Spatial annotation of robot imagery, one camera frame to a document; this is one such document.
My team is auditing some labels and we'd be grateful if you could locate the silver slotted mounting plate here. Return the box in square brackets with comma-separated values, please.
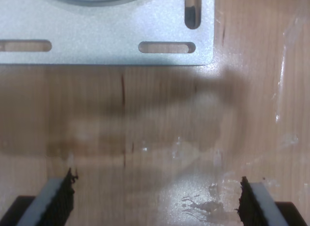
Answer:
[0, 0, 216, 66]

